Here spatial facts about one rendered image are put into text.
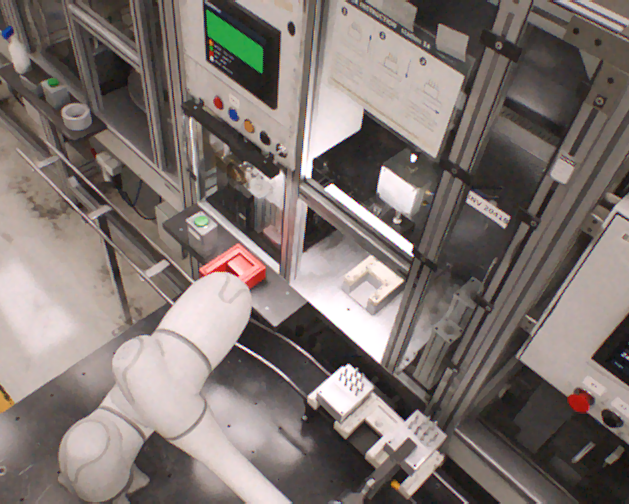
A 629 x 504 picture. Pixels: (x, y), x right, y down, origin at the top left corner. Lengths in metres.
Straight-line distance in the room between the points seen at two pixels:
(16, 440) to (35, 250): 1.47
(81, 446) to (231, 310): 0.62
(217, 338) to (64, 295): 1.99
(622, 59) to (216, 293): 0.77
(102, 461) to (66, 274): 1.66
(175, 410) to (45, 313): 1.98
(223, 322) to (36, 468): 0.94
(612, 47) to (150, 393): 0.89
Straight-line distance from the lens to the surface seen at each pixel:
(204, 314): 1.20
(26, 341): 3.05
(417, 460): 1.62
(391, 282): 1.90
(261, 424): 1.96
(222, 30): 1.54
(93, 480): 1.72
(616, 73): 1.00
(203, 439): 1.24
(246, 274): 1.89
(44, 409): 2.07
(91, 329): 3.00
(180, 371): 1.16
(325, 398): 1.73
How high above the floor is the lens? 2.47
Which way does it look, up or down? 51 degrees down
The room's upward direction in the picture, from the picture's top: 7 degrees clockwise
